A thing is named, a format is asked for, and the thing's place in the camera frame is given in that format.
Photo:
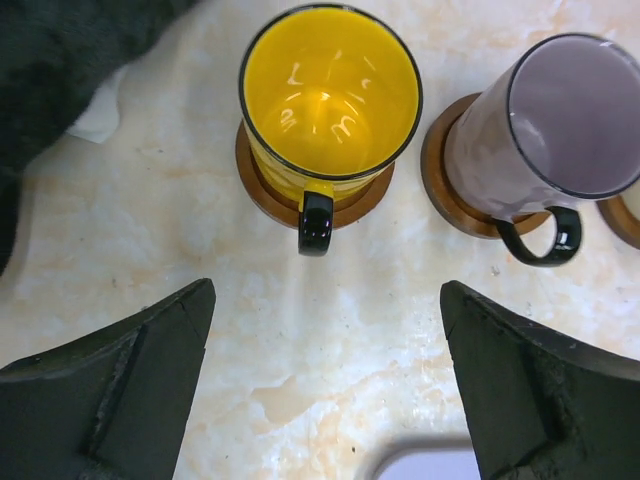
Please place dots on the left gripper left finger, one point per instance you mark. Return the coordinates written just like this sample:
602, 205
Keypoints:
113, 404

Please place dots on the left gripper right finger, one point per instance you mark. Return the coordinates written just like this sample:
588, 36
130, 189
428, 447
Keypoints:
539, 404

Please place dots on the dark brown grooved coaster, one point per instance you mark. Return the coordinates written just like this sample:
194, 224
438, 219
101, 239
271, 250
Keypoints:
285, 211

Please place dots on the transparent purple cup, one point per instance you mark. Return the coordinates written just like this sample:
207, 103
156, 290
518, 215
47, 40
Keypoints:
560, 126

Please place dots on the yellow transparent mug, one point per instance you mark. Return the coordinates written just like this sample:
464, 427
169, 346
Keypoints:
330, 97

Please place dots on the lavender plastic tray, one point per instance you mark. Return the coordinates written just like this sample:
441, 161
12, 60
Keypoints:
425, 458

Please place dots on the white paper scrap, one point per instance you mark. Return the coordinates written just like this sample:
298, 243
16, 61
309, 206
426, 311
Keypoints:
101, 118

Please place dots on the black floral plush blanket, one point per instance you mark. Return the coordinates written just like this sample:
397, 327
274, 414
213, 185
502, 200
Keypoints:
54, 56

